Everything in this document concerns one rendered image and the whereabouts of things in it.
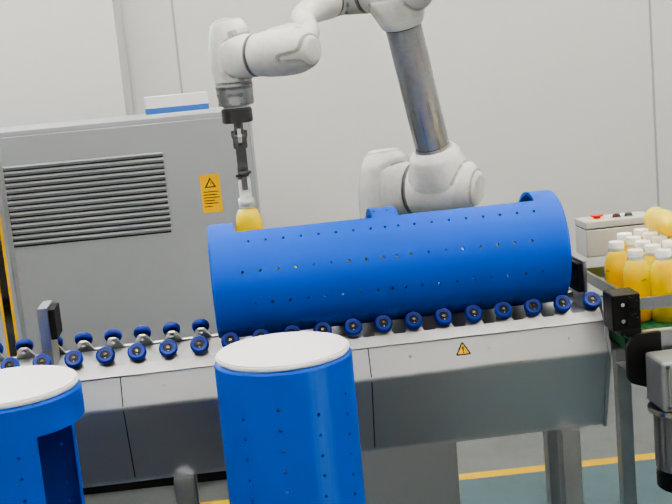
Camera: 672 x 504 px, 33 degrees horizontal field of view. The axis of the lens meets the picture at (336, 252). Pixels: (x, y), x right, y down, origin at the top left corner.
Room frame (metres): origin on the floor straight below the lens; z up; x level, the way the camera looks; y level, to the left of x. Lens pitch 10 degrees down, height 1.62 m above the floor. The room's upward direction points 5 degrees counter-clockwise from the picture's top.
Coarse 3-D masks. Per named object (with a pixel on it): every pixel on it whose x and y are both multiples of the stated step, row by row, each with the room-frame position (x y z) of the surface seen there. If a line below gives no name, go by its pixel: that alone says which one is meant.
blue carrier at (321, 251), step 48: (528, 192) 2.86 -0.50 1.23; (240, 240) 2.71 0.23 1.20; (288, 240) 2.71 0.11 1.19; (336, 240) 2.71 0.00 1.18; (384, 240) 2.71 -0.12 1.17; (432, 240) 2.71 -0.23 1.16; (480, 240) 2.72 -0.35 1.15; (528, 240) 2.72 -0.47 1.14; (240, 288) 2.66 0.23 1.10; (288, 288) 2.67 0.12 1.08; (336, 288) 2.68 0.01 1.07; (384, 288) 2.69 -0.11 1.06; (432, 288) 2.70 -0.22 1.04; (480, 288) 2.72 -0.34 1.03; (528, 288) 2.74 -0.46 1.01; (240, 336) 2.74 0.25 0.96
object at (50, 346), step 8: (48, 304) 2.75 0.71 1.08; (56, 304) 2.77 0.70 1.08; (40, 312) 2.71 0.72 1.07; (48, 312) 2.71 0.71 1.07; (56, 312) 2.74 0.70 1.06; (40, 320) 2.70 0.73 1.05; (48, 320) 2.71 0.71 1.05; (56, 320) 2.73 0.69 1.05; (40, 328) 2.70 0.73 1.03; (48, 328) 2.71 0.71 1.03; (56, 328) 2.72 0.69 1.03; (40, 336) 2.71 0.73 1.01; (48, 336) 2.71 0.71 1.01; (56, 336) 2.71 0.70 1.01; (48, 344) 2.71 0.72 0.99; (56, 344) 2.78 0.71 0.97; (48, 352) 2.71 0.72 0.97; (56, 352) 2.76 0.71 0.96; (56, 360) 2.74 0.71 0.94
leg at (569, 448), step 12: (564, 432) 2.77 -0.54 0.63; (576, 432) 2.77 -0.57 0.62; (564, 444) 2.77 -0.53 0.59; (576, 444) 2.77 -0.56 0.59; (564, 456) 2.77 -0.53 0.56; (576, 456) 2.77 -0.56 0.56; (564, 468) 2.77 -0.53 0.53; (576, 468) 2.77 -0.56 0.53; (564, 480) 2.77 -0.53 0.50; (576, 480) 2.77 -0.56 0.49; (564, 492) 2.78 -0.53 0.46; (576, 492) 2.77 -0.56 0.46
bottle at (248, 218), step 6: (240, 210) 2.79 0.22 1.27; (246, 210) 2.78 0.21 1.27; (252, 210) 2.78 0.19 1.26; (240, 216) 2.78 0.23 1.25; (246, 216) 2.77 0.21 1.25; (252, 216) 2.78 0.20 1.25; (258, 216) 2.79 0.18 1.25; (240, 222) 2.78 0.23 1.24; (246, 222) 2.77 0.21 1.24; (252, 222) 2.77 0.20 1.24; (258, 222) 2.78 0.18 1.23; (240, 228) 2.78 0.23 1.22; (246, 228) 2.77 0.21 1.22; (252, 228) 2.77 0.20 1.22; (258, 228) 2.78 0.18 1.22
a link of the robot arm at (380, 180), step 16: (368, 160) 3.41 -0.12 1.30; (384, 160) 3.38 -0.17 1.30; (400, 160) 3.39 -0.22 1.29; (368, 176) 3.39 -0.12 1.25; (384, 176) 3.37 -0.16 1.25; (400, 176) 3.35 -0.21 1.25; (368, 192) 3.39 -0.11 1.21; (384, 192) 3.36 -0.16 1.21; (400, 192) 3.33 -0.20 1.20; (400, 208) 3.35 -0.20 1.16
